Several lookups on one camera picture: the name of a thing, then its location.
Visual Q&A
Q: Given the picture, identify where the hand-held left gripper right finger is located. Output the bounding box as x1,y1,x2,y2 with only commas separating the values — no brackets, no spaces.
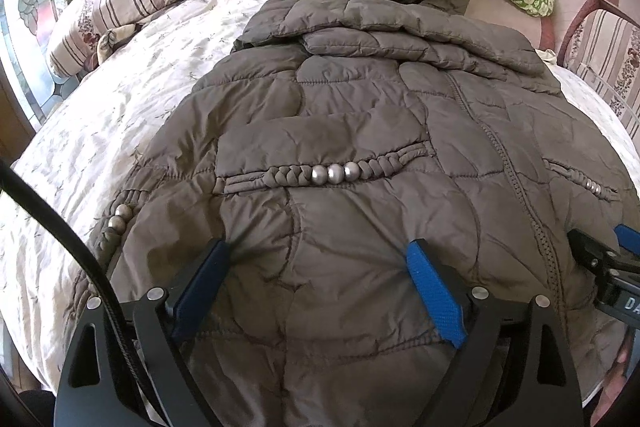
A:
405,238,585,427

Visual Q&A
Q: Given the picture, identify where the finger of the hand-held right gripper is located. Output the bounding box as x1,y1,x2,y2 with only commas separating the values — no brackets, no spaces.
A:
614,223,640,258
567,229,626,274

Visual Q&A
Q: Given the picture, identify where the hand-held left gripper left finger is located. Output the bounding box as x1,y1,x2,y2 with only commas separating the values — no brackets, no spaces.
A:
56,238,232,427

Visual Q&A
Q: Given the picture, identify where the brown quilted puffer jacket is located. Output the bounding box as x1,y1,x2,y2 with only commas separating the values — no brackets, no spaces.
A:
67,0,640,427

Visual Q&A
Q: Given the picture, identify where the white floral bed blanket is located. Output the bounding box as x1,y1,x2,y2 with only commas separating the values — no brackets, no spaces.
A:
0,0,640,403

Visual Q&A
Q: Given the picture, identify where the striped floral cushion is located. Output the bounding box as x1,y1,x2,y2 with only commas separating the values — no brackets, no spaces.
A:
565,9,640,138

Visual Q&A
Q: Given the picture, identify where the small floral cushion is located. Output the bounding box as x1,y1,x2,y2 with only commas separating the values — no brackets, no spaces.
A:
96,24,139,58

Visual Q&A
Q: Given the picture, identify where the stained glass window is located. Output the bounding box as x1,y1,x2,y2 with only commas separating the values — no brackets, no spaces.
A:
0,0,76,132

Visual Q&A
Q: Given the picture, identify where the black cable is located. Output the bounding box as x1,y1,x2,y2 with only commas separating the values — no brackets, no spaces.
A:
0,159,151,408

